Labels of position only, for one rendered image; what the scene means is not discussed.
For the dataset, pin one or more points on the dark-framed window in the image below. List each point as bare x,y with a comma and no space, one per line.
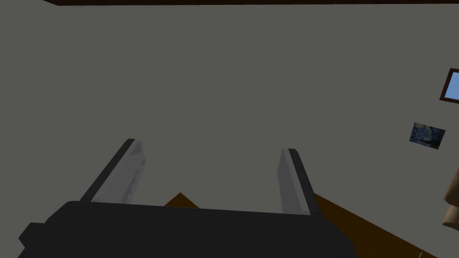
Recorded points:
454,86

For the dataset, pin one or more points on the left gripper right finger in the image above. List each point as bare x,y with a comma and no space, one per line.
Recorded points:
296,184

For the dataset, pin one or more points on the blue starry wall picture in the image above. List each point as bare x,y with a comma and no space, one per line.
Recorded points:
426,135

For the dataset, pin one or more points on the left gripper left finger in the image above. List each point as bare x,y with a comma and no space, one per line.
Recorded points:
116,175

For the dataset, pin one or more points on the beige curtain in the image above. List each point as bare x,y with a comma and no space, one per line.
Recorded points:
452,204

